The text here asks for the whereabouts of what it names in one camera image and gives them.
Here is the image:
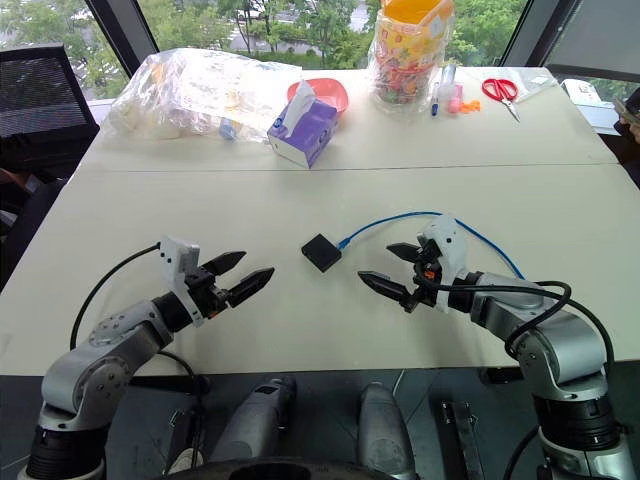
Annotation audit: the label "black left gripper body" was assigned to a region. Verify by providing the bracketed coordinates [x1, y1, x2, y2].
[184, 266, 232, 319]

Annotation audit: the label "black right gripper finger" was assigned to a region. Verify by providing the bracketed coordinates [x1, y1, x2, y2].
[385, 242, 422, 263]
[357, 270, 416, 306]

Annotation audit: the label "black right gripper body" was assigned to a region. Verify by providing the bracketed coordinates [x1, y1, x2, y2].
[402, 238, 445, 315]

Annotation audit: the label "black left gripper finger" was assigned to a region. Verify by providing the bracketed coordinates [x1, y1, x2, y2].
[201, 250, 248, 276]
[227, 267, 276, 309]

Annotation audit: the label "small black square box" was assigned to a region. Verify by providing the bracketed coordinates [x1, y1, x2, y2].
[300, 232, 344, 274]

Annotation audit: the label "grey rounded robot leg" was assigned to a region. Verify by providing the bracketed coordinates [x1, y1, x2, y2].
[209, 376, 298, 465]
[356, 381, 419, 480]

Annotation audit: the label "purple tissue box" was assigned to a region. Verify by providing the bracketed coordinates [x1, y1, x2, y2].
[266, 79, 339, 170]

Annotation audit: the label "large clear plastic bag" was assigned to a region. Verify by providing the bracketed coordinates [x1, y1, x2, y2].
[108, 48, 302, 145]

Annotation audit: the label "red plastic bowl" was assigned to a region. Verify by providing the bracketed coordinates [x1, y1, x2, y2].
[287, 77, 350, 116]

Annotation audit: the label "small clear plastic bag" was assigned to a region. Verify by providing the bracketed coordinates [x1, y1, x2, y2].
[508, 66, 559, 104]

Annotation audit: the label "white device box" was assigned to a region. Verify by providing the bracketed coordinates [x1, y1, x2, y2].
[560, 78, 622, 135]

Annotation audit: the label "black mesh office chair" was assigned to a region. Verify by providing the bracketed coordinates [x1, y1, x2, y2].
[0, 43, 102, 182]

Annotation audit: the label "seated bystander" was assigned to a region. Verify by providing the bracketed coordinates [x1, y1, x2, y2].
[613, 86, 640, 190]

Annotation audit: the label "blue cable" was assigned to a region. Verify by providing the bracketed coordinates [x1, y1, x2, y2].
[337, 211, 527, 281]

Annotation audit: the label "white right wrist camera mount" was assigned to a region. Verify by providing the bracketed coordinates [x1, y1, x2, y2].
[417, 215, 469, 315]

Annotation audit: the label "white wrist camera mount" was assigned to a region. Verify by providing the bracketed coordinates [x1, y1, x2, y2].
[158, 235, 207, 329]
[417, 215, 469, 315]

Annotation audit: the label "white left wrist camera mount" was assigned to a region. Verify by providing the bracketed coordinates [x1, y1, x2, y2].
[158, 235, 207, 329]

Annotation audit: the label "black metal bracket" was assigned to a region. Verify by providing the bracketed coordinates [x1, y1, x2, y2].
[439, 399, 485, 480]

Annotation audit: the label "red handled scissors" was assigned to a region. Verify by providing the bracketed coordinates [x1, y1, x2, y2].
[481, 77, 522, 123]

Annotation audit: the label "dark window frame pillar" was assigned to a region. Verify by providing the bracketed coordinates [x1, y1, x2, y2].
[83, 0, 162, 77]
[499, 0, 582, 70]

